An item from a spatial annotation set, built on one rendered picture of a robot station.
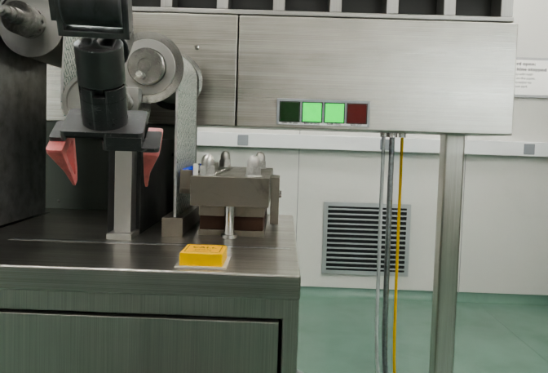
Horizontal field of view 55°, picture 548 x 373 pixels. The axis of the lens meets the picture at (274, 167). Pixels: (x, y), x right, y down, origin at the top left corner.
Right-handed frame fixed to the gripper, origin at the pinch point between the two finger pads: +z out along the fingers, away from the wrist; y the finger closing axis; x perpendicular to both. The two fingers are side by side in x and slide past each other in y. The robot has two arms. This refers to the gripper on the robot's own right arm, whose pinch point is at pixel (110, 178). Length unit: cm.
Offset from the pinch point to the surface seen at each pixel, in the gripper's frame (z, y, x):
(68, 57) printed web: 1, 16, -47
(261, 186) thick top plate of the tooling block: 17.8, -24.3, -24.5
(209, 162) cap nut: 15.6, -13.9, -29.6
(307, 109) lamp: 19, -40, -63
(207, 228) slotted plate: 30.2, -13.8, -26.0
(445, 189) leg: 43, -85, -61
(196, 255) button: 15.3, -11.9, -1.3
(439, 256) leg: 61, -84, -52
